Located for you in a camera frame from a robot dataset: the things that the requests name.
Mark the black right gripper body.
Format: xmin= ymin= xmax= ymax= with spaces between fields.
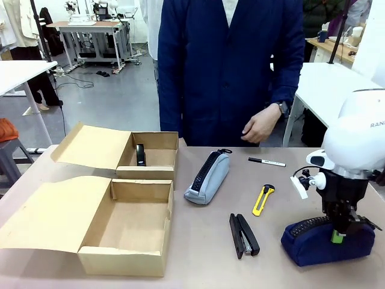
xmin=320 ymin=171 xmax=373 ymax=218

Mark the navy blue pencil case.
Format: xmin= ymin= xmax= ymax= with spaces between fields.
xmin=281 ymin=217 xmax=376 ymax=267

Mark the large black stapler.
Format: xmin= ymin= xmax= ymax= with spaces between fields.
xmin=229 ymin=213 xmax=260 ymax=260

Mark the person's left forearm blue sleeve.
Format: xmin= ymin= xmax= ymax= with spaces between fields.
xmin=269 ymin=51 xmax=306 ymax=106

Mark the small cardboard box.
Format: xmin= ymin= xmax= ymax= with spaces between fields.
xmin=50 ymin=121 xmax=179 ymax=181

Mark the large cardboard box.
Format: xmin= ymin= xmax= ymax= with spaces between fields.
xmin=0 ymin=176 xmax=174 ymax=278

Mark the person's left hand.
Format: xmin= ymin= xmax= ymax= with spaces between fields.
xmin=240 ymin=104 xmax=283 ymax=144

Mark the black white marker pen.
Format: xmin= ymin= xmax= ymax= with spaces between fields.
xmin=248 ymin=157 xmax=286 ymax=167

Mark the yellow utility knife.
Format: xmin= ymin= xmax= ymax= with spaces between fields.
xmin=251 ymin=184 xmax=276 ymax=217

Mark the white table with angled legs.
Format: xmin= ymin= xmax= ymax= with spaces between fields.
xmin=282 ymin=62 xmax=385 ymax=148

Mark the grey pencil case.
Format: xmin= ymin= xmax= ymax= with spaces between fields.
xmin=183 ymin=149 xmax=234 ymax=206

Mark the wooden table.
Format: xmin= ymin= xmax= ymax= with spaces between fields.
xmin=306 ymin=35 xmax=362 ymax=64

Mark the black tripod pole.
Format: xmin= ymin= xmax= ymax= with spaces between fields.
xmin=327 ymin=0 xmax=353 ymax=65

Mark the person in purple top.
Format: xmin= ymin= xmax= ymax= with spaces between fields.
xmin=327 ymin=0 xmax=372 ymax=37

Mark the person in blue jacket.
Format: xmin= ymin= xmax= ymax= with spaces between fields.
xmin=157 ymin=0 xmax=306 ymax=148

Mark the person in dark green jacket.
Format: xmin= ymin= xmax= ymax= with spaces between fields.
xmin=302 ymin=0 xmax=347 ymax=39

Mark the small black stapler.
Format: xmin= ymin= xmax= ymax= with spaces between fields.
xmin=135 ymin=144 xmax=147 ymax=167

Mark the workbench with brown top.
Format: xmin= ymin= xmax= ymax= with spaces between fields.
xmin=46 ymin=20 xmax=131 ymax=73

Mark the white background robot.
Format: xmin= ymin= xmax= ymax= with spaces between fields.
xmin=64 ymin=0 xmax=97 ymax=26

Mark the grey stool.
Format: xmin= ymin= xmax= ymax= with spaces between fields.
xmin=0 ymin=138 xmax=35 ymax=181

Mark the orange cloth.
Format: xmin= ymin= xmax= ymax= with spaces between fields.
xmin=0 ymin=117 xmax=19 ymax=141

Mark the white table with white leg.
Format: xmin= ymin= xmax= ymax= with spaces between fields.
xmin=0 ymin=60 xmax=58 ymax=151

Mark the person in beige coat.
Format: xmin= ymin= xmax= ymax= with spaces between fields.
xmin=0 ymin=0 xmax=63 ymax=111

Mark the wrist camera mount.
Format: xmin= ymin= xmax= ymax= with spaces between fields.
xmin=297 ymin=168 xmax=327 ymax=191

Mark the black cable on floor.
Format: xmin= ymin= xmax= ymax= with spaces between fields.
xmin=55 ymin=72 xmax=96 ymax=90

